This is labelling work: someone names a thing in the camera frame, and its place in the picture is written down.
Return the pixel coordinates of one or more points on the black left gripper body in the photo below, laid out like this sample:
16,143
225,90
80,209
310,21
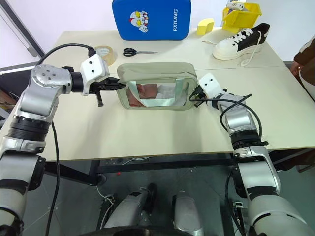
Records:
98,87

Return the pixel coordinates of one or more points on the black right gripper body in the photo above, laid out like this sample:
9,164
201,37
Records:
198,93

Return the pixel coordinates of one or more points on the beige transparent zipper pouch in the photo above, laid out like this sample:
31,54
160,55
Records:
157,71

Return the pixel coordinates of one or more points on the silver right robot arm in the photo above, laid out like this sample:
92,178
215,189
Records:
238,120

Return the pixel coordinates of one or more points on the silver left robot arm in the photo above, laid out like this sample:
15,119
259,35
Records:
41,98

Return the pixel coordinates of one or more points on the pink doll inside pouch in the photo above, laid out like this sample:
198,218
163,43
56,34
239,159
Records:
144,91

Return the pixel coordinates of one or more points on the bystander bare hand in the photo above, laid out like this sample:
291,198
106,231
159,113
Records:
296,67

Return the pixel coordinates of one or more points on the clear packing tape roll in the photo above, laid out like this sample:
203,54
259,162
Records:
108,55

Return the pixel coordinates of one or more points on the white and brown sneaker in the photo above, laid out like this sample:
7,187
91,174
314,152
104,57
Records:
236,45

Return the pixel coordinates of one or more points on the yellow foam block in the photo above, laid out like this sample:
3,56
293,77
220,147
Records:
204,25

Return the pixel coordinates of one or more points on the blue cartoon print case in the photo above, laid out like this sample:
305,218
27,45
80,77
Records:
150,19

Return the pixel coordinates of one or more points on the yellow plastic bin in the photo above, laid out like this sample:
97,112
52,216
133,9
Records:
242,17

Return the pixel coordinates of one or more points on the white device in bin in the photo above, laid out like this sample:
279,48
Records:
235,5

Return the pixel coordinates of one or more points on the person's arm brown sleeve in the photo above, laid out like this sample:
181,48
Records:
307,56

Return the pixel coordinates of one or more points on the silver right robot thigh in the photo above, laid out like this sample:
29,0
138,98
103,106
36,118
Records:
185,211

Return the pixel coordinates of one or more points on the silver robot thigh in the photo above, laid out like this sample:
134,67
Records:
185,211
133,211

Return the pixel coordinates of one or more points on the silver left robot thigh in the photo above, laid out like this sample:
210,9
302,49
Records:
133,211

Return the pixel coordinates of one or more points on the dark rounded robot torso edge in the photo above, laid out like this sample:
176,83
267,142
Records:
137,232

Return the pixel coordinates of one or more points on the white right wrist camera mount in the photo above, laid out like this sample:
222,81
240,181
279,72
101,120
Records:
210,84

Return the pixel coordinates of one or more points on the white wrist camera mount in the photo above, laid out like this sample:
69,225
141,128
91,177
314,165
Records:
210,84
94,68

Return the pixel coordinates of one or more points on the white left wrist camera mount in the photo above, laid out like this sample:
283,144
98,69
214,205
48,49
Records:
94,68

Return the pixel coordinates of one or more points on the black table frame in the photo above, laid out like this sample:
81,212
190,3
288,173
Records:
160,167

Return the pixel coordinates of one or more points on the grey metal post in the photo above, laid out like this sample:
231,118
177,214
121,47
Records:
22,27

